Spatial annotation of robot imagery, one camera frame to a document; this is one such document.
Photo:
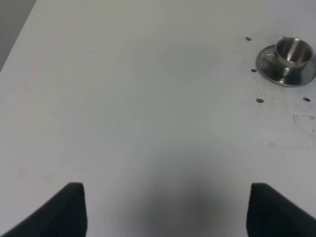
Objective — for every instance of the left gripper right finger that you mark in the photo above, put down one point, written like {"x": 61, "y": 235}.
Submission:
{"x": 270, "y": 214}

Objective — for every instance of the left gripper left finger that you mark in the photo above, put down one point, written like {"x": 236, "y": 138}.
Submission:
{"x": 64, "y": 215}

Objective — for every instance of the left steel saucer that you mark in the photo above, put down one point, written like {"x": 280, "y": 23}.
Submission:
{"x": 265, "y": 66}

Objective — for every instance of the left steel teacup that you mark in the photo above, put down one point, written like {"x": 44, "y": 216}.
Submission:
{"x": 291, "y": 56}

